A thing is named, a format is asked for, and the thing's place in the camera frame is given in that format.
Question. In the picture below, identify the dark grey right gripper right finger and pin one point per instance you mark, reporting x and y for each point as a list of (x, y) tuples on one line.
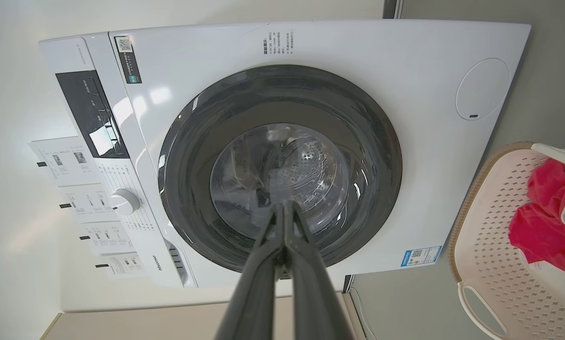
[(311, 293)]

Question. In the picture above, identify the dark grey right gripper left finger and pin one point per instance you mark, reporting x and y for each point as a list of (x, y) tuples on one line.
[(256, 293)]

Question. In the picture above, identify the white perforated laundry basket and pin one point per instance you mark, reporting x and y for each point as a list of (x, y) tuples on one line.
[(500, 264)]

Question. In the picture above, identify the beige wooden platform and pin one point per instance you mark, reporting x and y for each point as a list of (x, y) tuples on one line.
[(169, 323)]

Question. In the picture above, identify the white instruction paper sheet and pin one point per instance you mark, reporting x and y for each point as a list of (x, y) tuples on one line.
[(122, 265), (86, 202), (65, 160), (107, 236)]

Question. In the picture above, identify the dark round washing machine door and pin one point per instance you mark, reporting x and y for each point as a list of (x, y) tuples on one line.
[(282, 141)]

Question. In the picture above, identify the white washing machine control knob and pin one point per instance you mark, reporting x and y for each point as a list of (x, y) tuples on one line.
[(124, 202)]

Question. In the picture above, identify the white front-load washing machine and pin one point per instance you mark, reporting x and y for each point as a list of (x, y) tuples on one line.
[(358, 61)]

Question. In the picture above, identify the red garment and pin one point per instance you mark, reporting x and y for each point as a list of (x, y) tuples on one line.
[(544, 222)]

